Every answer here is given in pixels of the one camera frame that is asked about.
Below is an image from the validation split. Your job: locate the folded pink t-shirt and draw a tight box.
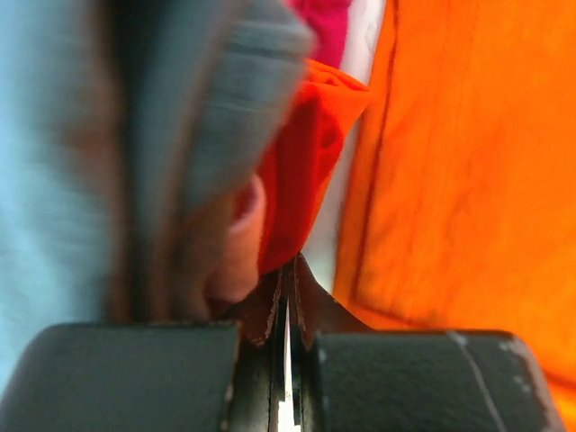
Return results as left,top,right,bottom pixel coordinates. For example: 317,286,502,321
172,174,266,322

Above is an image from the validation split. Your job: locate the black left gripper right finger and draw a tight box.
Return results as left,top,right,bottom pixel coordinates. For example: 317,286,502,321
287,256,565,432

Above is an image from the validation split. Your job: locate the folded red t-shirt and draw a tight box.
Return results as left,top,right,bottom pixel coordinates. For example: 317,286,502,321
288,0,352,68

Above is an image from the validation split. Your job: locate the orange t-shirt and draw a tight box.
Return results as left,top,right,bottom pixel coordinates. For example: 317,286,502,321
263,1,575,431

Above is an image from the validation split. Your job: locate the folded grey-blue t-shirt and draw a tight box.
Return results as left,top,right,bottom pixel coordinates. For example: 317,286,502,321
1,1,311,383

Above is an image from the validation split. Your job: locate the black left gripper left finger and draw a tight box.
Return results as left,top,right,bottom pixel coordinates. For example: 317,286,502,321
1,272,285,431

